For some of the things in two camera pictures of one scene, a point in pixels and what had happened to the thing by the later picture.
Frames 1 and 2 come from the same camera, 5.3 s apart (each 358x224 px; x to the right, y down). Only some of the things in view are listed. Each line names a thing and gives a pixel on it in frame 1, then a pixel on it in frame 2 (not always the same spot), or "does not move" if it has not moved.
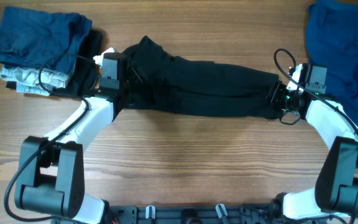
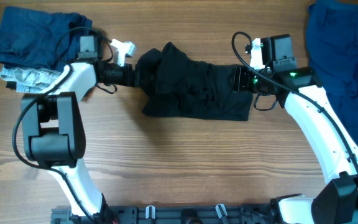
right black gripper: (275, 94) to (240, 74)
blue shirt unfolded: (342, 35) does not move
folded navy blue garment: (30, 37) does not move
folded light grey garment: (27, 79) does not move
